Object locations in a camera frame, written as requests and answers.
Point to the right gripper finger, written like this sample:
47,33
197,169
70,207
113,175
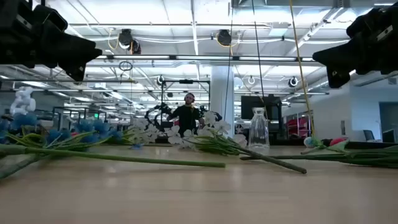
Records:
337,71
340,49

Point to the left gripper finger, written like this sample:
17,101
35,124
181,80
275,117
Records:
79,45
79,67

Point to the blue artificial flower bunch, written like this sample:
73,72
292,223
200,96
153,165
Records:
295,157
90,129

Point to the white artificial tulip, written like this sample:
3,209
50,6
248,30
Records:
310,142

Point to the white artificial blossom bunch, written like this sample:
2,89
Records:
146,129
267,159

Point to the long green flower stem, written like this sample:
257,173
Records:
124,157

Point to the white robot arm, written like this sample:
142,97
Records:
23,104

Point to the clear glass vase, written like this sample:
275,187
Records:
258,133

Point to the red storage rack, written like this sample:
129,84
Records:
298,123

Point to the black office chair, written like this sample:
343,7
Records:
369,135

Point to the dark desk monitor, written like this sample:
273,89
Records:
388,136

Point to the black monitor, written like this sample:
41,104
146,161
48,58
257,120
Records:
245,105

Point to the white building column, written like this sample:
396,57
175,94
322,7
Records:
222,93

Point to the person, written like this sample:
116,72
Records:
186,118

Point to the long ceiling light bar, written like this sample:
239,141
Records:
202,58

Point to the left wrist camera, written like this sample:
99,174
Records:
51,18

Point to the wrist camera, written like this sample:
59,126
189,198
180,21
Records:
367,21
51,18

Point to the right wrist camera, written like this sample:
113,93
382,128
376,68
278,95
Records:
367,21

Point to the black aluminium table frame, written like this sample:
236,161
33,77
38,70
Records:
373,145

